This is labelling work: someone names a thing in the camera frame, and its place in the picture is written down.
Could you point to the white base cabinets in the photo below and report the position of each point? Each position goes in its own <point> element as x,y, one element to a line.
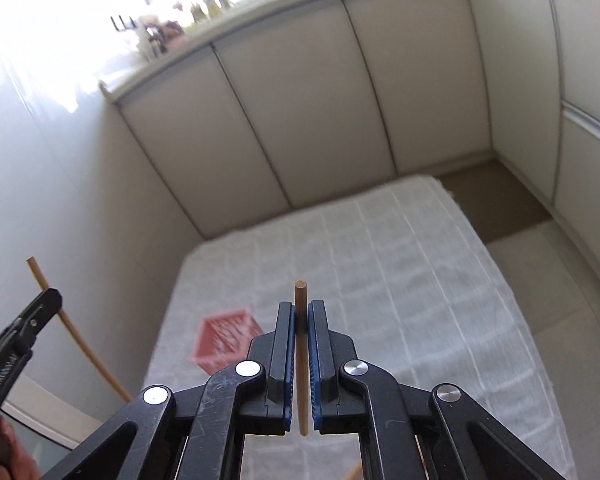
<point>288,103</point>

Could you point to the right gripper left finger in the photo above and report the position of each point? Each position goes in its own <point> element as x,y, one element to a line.
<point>268,411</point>

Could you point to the wooden chopstick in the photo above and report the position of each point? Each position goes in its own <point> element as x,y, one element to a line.
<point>78,338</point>
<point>302,357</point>

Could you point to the pink perforated utensil holder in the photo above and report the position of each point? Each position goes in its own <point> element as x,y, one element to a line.
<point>224,339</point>

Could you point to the left hand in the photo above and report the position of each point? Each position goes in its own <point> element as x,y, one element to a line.
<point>20,464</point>

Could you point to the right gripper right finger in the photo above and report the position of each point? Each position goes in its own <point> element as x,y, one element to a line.
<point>333,406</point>

